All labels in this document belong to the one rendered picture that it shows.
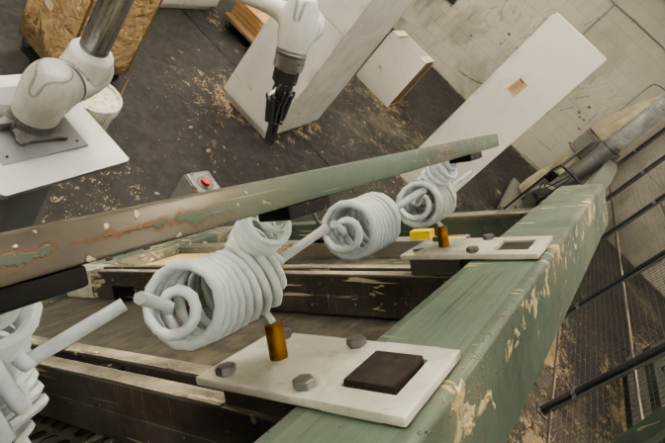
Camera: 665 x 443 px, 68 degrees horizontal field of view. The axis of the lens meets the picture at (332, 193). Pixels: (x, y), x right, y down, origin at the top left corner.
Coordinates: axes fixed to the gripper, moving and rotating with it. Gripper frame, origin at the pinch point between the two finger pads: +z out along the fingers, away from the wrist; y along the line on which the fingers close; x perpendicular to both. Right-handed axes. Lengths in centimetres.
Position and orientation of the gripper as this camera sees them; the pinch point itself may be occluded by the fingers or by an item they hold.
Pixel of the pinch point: (271, 132)
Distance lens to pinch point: 156.7
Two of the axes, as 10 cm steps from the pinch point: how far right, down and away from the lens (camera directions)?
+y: 4.9, -2.4, 8.4
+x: -8.3, -4.3, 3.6
